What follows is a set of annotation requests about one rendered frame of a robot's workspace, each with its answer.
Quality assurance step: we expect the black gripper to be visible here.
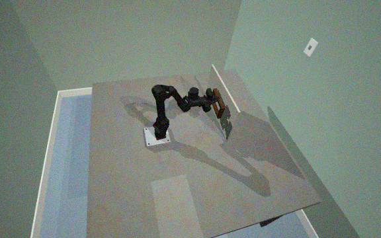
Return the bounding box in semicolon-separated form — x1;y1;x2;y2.
198;88;219;107

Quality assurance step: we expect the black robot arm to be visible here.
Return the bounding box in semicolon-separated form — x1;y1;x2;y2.
151;85;211;140

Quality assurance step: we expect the beige flat panel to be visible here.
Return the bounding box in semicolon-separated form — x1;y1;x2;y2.
207;64;241;141

